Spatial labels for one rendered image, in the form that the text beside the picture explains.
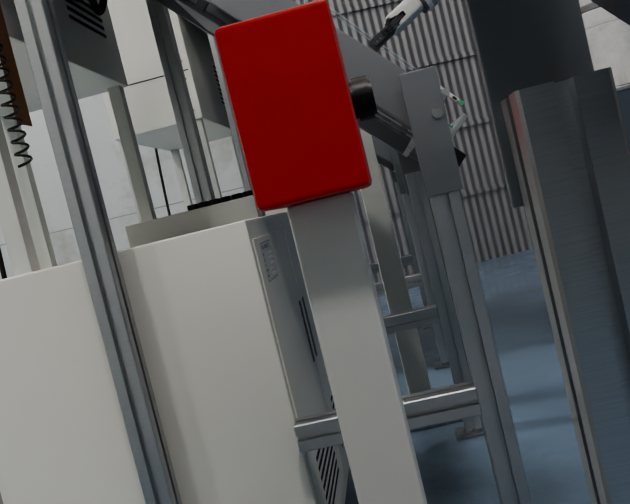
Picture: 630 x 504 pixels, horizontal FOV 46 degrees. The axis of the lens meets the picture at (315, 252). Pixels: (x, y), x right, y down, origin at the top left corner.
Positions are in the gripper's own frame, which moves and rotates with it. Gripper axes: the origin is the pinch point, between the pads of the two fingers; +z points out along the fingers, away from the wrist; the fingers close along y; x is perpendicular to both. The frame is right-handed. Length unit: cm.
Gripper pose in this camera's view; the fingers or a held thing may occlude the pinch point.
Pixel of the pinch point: (377, 42)
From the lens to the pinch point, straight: 216.2
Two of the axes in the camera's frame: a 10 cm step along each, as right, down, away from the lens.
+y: -0.5, 0.7, -10.0
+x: 7.0, 7.1, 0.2
